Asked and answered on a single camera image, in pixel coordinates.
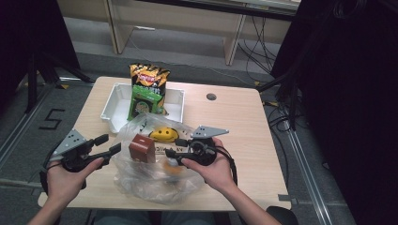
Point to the dark curtain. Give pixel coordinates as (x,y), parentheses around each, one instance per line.
(350,93)
(28,34)

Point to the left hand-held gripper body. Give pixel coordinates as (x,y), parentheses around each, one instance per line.
(75,153)

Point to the reddish brown carton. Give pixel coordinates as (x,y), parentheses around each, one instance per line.
(142,149)

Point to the person's legs in jeans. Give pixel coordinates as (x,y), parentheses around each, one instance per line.
(125,218)

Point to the black tripod stand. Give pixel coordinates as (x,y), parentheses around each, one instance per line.
(47,70)

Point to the aluminium floor rail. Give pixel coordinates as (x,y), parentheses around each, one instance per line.
(22,125)
(309,181)

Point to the light wooden desk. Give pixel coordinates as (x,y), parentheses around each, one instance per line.
(175,18)

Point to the person's right hand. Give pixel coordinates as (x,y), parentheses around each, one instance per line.
(216,173)

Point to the green snack packet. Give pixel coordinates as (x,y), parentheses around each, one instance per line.
(145,103)

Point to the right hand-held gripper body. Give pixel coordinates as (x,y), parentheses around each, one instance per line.
(203,150)

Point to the black metal stand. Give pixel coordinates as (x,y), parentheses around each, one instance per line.
(289,90)

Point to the white plastic tray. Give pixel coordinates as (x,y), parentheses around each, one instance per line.
(117,106)

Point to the black padded object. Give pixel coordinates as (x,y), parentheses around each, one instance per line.
(284,215)

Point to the black and yellow chips bag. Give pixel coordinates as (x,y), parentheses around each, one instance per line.
(150,75)

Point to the person's left hand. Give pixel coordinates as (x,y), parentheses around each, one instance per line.
(67,181)

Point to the orange bottle with white cap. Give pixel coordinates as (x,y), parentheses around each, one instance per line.
(172,168)

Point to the clear plastic bag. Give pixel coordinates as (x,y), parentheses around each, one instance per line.
(147,187)

